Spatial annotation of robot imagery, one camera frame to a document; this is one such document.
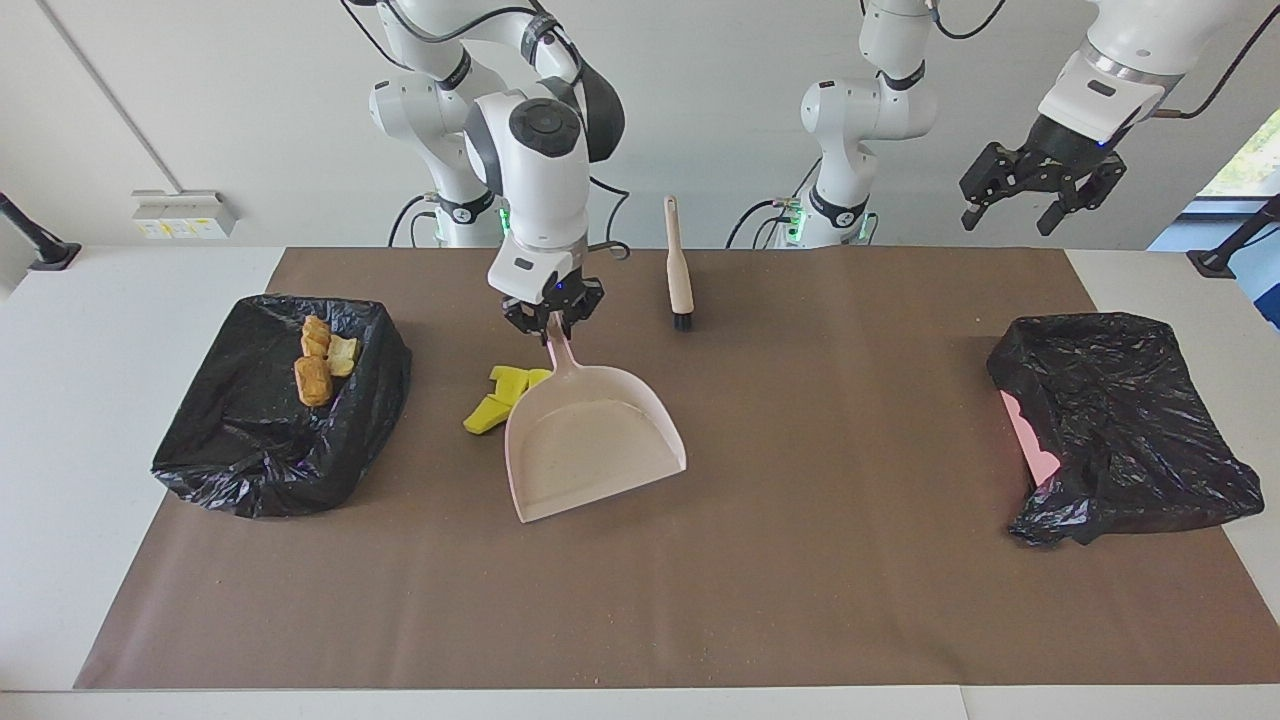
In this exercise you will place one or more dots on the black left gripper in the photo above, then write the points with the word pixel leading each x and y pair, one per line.
pixel 1065 148

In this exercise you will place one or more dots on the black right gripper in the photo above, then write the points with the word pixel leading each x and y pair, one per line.
pixel 558 295

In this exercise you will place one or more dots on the yellow wedge sponge piece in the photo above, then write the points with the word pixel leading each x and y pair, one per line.
pixel 486 416

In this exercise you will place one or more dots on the beige hand brush black bristles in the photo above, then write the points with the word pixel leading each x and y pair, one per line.
pixel 679 270

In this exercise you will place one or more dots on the beige plastic dustpan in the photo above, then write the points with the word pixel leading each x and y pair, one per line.
pixel 590 440

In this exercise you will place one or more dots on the pale flaky bread toy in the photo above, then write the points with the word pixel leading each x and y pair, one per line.
pixel 343 356

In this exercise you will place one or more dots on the striped croissant toy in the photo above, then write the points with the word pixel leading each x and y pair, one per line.
pixel 316 335

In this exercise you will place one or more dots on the brown bread roll toy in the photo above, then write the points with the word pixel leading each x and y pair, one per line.
pixel 313 380

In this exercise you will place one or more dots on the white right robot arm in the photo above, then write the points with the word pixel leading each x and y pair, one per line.
pixel 540 180

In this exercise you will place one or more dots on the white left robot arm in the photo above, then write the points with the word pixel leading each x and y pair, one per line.
pixel 860 110

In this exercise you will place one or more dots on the loose black trash bag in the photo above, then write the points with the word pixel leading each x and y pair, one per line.
pixel 1130 420

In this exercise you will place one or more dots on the pink plastic bin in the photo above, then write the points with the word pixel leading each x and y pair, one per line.
pixel 1035 445

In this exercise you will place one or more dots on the bin lined with black bag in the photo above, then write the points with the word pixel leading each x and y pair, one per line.
pixel 250 440

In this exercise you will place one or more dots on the black clamp stand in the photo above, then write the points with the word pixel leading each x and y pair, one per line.
pixel 45 250
pixel 1220 260

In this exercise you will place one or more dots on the window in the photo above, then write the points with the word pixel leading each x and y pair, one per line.
pixel 1255 165

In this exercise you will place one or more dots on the brown paper table mat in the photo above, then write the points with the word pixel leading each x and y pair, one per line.
pixel 640 620

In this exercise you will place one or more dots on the white wall socket box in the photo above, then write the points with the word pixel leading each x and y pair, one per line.
pixel 183 213

